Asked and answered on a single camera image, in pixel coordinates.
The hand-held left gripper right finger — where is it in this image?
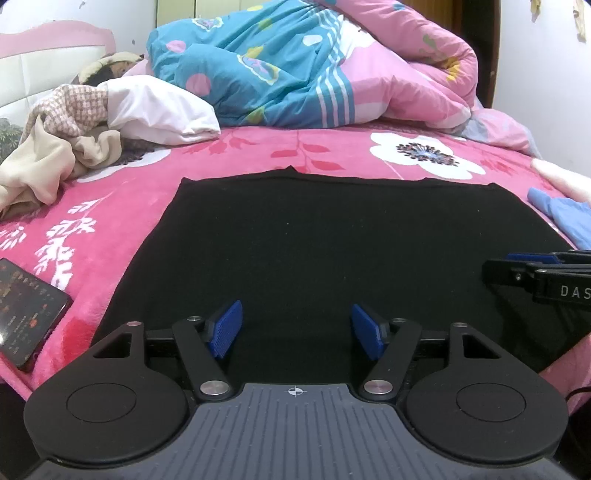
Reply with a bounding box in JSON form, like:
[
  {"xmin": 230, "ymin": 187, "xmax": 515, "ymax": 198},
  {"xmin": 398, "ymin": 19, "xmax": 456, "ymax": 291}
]
[{"xmin": 350, "ymin": 303, "xmax": 502, "ymax": 402}]

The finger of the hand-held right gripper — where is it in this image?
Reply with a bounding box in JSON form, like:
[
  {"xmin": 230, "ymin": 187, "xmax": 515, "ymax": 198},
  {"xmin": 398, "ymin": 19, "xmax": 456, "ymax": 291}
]
[
  {"xmin": 507, "ymin": 251, "xmax": 591, "ymax": 268},
  {"xmin": 482, "ymin": 260, "xmax": 539, "ymax": 292}
]

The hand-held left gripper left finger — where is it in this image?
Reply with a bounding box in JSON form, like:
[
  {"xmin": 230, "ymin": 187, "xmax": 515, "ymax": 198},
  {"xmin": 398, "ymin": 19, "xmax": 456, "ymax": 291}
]
[{"xmin": 92, "ymin": 300, "xmax": 244, "ymax": 402}]

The black t-shirt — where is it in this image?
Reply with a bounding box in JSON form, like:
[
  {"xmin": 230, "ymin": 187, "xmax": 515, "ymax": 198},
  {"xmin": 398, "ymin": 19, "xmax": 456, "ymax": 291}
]
[{"xmin": 95, "ymin": 166, "xmax": 591, "ymax": 398}]

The folded light blue shirt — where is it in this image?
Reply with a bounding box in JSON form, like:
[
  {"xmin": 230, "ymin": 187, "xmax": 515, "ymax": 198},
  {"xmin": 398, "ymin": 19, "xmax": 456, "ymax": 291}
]
[{"xmin": 527, "ymin": 187, "xmax": 591, "ymax": 250}]

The cream cloth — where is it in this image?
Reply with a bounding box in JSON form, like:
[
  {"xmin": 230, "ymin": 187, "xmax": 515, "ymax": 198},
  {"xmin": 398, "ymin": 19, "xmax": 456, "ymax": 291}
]
[{"xmin": 531, "ymin": 158, "xmax": 591, "ymax": 204}]

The pink floral blanket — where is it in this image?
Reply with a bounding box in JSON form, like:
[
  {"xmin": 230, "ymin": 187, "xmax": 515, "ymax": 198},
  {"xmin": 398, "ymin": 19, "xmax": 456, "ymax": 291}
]
[{"xmin": 0, "ymin": 124, "xmax": 591, "ymax": 407}]

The black smartphone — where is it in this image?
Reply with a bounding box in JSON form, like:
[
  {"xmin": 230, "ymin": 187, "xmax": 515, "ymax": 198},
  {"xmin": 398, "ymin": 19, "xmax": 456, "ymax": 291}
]
[{"xmin": 0, "ymin": 257, "xmax": 74, "ymax": 374}]

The white garment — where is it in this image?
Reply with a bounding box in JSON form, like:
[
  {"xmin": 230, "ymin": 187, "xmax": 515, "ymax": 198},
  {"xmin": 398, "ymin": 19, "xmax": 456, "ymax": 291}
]
[{"xmin": 106, "ymin": 75, "xmax": 221, "ymax": 147}]

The brown wooden door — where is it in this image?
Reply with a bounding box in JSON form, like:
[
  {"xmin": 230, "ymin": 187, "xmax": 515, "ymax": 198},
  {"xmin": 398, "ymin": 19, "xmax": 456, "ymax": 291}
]
[{"xmin": 402, "ymin": 0, "xmax": 502, "ymax": 109}]

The beige garment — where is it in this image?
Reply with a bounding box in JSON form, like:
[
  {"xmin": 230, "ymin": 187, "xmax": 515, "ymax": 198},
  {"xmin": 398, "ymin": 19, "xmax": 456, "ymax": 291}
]
[{"xmin": 0, "ymin": 122, "xmax": 123, "ymax": 220}]

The blue and pink quilt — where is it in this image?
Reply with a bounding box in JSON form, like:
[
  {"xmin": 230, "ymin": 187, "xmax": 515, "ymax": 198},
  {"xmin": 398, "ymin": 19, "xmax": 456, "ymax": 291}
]
[{"xmin": 145, "ymin": 0, "xmax": 543, "ymax": 155}]

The green leaf-patterned pillow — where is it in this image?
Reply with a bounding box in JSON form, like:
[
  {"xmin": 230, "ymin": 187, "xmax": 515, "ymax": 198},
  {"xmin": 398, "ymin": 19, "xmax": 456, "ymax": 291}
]
[{"xmin": 0, "ymin": 117, "xmax": 24, "ymax": 162}]

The pink and white headboard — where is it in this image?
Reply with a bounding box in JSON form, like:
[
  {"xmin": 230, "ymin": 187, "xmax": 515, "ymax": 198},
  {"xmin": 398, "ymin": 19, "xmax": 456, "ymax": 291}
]
[{"xmin": 0, "ymin": 21, "xmax": 116, "ymax": 123}]

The cream wardrobe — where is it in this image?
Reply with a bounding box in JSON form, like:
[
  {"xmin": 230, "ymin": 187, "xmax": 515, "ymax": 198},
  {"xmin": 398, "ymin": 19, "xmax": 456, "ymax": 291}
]
[{"xmin": 157, "ymin": 0, "xmax": 269, "ymax": 21}]

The black cable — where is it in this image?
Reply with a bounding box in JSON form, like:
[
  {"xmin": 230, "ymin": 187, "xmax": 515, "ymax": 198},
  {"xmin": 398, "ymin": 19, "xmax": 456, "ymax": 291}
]
[{"xmin": 561, "ymin": 389, "xmax": 591, "ymax": 409}]

